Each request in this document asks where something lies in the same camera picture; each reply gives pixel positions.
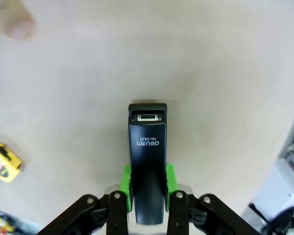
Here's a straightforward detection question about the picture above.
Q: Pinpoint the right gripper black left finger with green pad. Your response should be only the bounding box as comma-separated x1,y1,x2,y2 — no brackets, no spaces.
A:
36,164,133,235

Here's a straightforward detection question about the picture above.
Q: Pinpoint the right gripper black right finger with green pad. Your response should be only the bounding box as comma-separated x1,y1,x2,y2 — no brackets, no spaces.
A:
165,163,260,235

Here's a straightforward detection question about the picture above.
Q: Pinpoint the black deli stapler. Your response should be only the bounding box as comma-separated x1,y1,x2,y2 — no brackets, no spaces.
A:
128,102,168,225

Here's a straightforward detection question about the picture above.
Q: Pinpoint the person's bare hand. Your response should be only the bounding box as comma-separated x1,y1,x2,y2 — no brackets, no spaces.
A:
0,0,38,41

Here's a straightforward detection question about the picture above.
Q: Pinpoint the yellow black object off table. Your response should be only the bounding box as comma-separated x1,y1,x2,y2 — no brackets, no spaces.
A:
0,207,17,235

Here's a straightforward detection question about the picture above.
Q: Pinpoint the yellow tape measure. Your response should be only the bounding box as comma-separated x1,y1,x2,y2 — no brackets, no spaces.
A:
0,141,24,186

